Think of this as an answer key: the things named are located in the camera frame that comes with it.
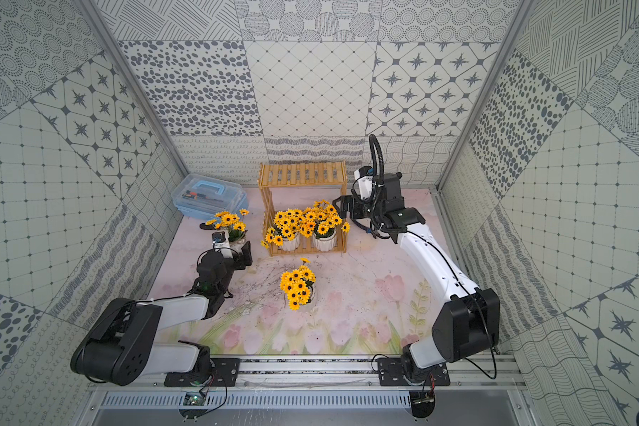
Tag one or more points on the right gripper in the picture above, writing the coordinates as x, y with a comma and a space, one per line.
354, 200

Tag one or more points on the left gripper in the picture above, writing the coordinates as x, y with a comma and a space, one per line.
237, 255

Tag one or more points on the sunflower pot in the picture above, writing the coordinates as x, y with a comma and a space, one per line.
298, 285
322, 224
235, 226
284, 231

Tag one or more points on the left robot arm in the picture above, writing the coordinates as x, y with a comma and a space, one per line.
121, 345

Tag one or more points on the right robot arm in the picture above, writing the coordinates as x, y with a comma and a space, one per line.
467, 317

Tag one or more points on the wooden two-tier shelf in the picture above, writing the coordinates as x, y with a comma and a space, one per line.
298, 185

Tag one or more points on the clear blue plastic toolbox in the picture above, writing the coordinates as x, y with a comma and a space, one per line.
203, 197

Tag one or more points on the floral table mat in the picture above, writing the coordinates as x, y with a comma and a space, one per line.
371, 298

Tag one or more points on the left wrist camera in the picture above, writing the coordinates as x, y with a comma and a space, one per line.
220, 240

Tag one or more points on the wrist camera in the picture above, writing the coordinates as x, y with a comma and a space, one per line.
220, 240
363, 182

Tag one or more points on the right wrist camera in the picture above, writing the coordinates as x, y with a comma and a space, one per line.
363, 182

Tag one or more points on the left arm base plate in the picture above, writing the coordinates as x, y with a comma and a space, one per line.
217, 372

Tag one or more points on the aluminium rail frame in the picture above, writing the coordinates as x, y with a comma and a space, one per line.
322, 390

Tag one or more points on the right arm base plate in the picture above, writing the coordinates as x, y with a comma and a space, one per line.
394, 371

